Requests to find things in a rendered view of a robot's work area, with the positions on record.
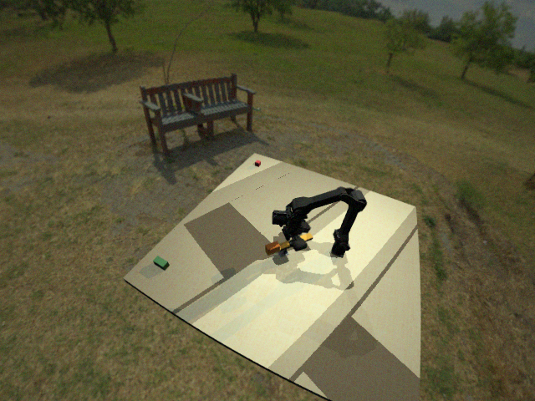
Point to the small green block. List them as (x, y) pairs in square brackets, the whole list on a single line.
[(159, 261)]

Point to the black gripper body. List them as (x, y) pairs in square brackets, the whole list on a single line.
[(298, 242)]

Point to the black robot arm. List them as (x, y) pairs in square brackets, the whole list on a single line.
[(302, 206)]

